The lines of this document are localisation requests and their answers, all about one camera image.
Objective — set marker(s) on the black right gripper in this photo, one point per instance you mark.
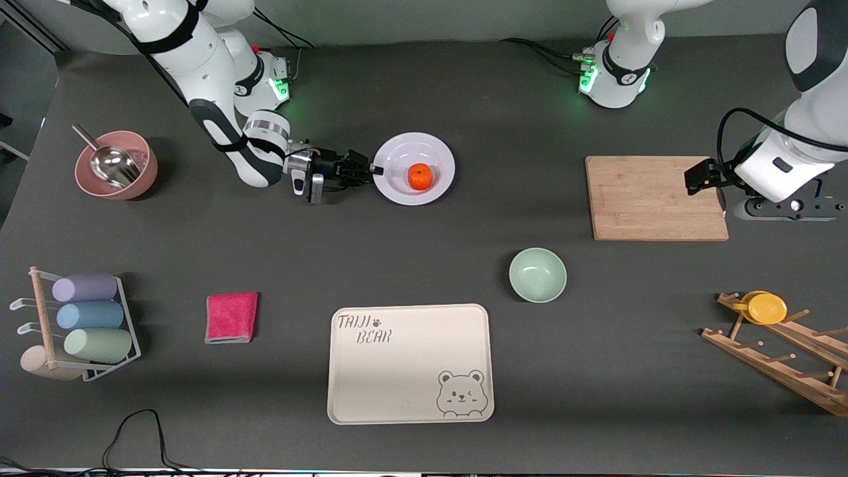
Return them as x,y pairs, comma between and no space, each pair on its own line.
329,165

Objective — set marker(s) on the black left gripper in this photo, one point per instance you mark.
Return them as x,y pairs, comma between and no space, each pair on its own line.
703,175

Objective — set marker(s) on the white round plate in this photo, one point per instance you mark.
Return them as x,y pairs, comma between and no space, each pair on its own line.
397,189

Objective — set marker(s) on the orange fruit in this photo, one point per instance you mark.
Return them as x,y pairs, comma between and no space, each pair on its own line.
420,177

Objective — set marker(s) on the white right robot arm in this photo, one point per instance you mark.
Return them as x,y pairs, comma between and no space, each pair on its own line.
192,53

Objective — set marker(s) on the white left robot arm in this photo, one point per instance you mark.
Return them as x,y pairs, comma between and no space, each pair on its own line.
815,119

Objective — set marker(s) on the wooden cutting board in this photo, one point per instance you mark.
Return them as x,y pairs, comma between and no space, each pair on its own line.
642,199

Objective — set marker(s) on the yellow cup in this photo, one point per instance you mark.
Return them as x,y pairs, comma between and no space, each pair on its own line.
766,309

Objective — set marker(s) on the light green bowl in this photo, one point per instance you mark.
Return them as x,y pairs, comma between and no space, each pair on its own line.
537,275

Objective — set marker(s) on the pink folded cloth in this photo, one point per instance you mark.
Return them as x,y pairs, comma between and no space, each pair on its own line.
231,317

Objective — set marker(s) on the beige bear print tray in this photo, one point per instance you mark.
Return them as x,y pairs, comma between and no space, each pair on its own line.
404,371

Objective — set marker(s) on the wooden peg rack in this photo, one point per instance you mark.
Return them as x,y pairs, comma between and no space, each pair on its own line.
782,371

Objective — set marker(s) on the pink bowl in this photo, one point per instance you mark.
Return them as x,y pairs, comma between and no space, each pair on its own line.
142,179

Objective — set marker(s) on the metal scoop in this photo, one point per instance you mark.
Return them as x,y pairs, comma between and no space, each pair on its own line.
112,165

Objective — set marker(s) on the purple cup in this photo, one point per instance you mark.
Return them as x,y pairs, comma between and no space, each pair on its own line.
85,287

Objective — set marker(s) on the blue cup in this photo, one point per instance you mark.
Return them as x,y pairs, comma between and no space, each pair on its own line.
89,315

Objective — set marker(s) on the green cup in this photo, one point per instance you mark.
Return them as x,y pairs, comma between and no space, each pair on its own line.
98,345

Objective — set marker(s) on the beige cup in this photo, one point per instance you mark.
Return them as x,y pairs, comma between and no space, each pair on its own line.
36,363

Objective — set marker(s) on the dark metal frame bar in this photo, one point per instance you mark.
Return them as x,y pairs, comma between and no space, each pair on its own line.
26,26

